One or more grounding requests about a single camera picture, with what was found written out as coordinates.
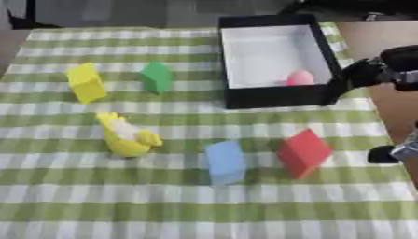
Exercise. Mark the green block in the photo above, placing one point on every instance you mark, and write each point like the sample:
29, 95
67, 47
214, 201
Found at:
156, 77

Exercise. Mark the pink round toy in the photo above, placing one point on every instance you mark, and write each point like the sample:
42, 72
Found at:
300, 78

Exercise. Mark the blue block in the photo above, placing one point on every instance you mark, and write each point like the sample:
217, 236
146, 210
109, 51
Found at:
225, 163

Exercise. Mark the red block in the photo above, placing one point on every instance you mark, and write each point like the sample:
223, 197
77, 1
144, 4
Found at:
302, 153

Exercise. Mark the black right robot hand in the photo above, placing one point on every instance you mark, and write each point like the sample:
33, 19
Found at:
364, 73

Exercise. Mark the yellow soft toy duck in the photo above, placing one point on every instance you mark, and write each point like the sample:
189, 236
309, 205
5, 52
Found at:
125, 143

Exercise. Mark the black box white inside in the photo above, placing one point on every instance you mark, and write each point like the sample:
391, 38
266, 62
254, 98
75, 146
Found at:
275, 98

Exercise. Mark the yellow block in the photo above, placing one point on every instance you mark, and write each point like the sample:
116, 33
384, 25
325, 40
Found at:
87, 84

